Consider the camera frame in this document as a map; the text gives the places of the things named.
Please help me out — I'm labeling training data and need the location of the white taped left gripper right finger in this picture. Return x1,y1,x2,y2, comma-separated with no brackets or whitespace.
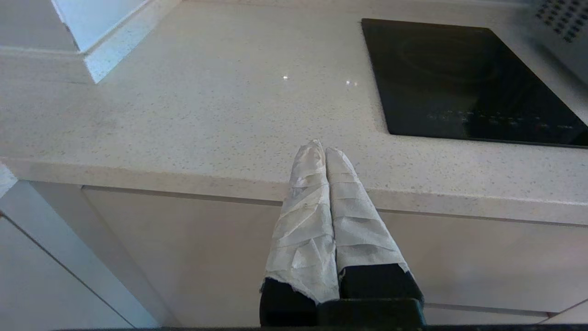
325,147,424,302

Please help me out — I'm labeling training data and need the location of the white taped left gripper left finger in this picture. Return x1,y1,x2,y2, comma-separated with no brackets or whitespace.
260,139,340,327

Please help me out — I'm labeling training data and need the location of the silver microwave oven housing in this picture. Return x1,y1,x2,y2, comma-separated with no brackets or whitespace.
514,0,588,88

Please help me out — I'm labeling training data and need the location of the beige cabinet front panel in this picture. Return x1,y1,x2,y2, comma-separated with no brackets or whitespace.
83,185,588,328
423,299,588,331

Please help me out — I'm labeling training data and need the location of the black glass induction cooktop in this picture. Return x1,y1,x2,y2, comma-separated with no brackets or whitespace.
362,18,588,148

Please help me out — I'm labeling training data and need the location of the white cabinet filler panel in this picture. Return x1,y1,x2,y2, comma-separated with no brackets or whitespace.
0,180,180,331

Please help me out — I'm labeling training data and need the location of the white cabinet door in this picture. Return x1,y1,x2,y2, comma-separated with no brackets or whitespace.
0,214,134,331

